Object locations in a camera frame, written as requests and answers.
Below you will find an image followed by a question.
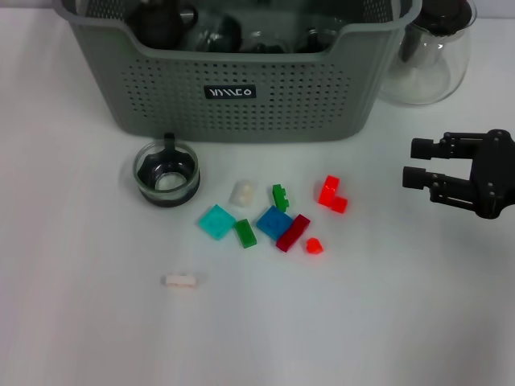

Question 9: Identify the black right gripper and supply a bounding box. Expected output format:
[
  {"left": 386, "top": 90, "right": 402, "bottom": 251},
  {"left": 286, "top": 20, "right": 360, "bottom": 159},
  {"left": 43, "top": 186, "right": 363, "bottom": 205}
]
[{"left": 402, "top": 128, "right": 515, "bottom": 220}]

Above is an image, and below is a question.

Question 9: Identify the white long toy brick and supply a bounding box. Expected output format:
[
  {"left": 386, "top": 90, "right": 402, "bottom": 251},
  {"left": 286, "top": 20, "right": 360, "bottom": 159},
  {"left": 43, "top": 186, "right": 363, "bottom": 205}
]
[{"left": 161, "top": 273, "right": 199, "bottom": 289}]

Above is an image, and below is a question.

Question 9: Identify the grey-green perforated storage bin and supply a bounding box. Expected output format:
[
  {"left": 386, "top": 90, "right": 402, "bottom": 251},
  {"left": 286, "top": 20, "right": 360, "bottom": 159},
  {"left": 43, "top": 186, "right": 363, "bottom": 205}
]
[{"left": 54, "top": 0, "right": 424, "bottom": 145}]

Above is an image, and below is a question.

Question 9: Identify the glass carafe with black lid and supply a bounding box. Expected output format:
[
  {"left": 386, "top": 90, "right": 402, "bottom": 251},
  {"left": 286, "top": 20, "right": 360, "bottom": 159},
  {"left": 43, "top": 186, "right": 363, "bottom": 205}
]
[{"left": 380, "top": 0, "right": 478, "bottom": 106}]

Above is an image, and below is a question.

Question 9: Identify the large orange-red toy brick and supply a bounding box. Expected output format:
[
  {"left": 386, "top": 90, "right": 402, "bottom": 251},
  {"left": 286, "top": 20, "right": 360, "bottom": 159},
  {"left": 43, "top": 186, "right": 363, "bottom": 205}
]
[{"left": 317, "top": 175, "right": 341, "bottom": 208}]

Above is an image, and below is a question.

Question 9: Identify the dark red long toy brick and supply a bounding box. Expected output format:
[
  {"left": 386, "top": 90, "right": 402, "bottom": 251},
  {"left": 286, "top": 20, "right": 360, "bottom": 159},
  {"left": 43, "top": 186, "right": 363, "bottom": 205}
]
[{"left": 275, "top": 214, "right": 312, "bottom": 253}]

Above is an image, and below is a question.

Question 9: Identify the green toy brick with side studs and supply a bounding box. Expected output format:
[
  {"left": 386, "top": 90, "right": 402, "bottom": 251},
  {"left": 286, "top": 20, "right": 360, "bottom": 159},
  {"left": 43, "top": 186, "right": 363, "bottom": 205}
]
[{"left": 272, "top": 183, "right": 291, "bottom": 213}]

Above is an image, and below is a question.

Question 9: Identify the blue square toy plate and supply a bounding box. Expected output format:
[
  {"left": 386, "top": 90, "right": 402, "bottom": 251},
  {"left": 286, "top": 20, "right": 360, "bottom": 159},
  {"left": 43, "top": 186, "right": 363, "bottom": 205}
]
[{"left": 256, "top": 205, "right": 295, "bottom": 241}]

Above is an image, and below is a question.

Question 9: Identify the white sloped toy brick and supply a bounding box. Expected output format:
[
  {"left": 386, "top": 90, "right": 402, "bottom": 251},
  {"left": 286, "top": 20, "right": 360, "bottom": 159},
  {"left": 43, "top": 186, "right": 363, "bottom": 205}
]
[{"left": 229, "top": 179, "right": 257, "bottom": 208}]

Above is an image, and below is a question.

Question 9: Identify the green two-stud toy brick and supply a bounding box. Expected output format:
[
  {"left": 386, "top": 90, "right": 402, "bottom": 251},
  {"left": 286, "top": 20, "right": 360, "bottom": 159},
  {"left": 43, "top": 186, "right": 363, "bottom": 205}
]
[{"left": 234, "top": 219, "right": 260, "bottom": 249}]

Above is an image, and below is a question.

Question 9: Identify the cyan square toy plate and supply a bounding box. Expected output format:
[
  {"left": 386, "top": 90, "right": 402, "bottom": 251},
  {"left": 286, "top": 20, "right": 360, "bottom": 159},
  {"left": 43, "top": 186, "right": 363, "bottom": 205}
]
[{"left": 197, "top": 203, "right": 237, "bottom": 241}]

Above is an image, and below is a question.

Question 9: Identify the dark clay teapot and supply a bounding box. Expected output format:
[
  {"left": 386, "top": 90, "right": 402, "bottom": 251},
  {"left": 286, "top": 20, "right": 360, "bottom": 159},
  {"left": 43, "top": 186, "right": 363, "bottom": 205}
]
[{"left": 127, "top": 0, "right": 200, "bottom": 47}]

